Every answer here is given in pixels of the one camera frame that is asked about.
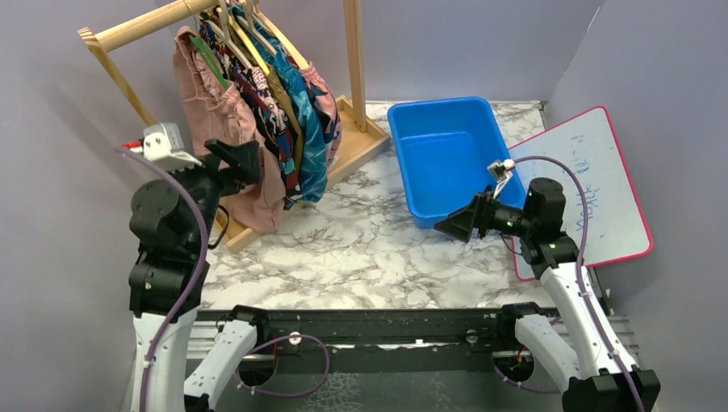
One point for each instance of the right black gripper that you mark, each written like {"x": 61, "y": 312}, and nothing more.
{"x": 463, "y": 223}

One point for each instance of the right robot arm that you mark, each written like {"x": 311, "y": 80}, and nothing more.
{"x": 591, "y": 368}

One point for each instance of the green hanger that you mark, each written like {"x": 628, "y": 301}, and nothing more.
{"x": 207, "y": 56}

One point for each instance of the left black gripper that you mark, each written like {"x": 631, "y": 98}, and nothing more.
{"x": 245, "y": 158}

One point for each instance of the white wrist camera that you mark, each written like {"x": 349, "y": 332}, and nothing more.
{"x": 163, "y": 145}
{"x": 502, "y": 172}

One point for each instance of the mustard brown shorts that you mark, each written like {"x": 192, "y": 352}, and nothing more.
{"x": 267, "y": 49}

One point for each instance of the pink floral shorts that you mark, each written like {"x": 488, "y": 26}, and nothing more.
{"x": 325, "y": 106}

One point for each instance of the wooden clothes rack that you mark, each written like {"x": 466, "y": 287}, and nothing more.
{"x": 363, "y": 139}

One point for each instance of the pink framed whiteboard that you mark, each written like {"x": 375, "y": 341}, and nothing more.
{"x": 585, "y": 156}

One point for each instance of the yellow hanger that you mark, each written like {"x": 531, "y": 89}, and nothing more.
{"x": 244, "y": 38}

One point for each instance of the comic print shorts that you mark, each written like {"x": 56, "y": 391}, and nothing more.
{"x": 240, "y": 68}

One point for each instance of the blue plastic bin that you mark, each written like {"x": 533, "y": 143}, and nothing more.
{"x": 444, "y": 148}

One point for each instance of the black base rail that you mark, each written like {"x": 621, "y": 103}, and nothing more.
{"x": 385, "y": 341}

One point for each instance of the teal patterned shorts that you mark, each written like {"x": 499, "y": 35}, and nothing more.
{"x": 313, "y": 175}

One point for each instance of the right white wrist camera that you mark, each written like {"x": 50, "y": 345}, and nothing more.
{"x": 502, "y": 172}

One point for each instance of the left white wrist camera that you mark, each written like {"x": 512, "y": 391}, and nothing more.
{"x": 163, "y": 145}

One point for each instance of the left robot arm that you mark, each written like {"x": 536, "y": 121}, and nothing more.
{"x": 172, "y": 217}

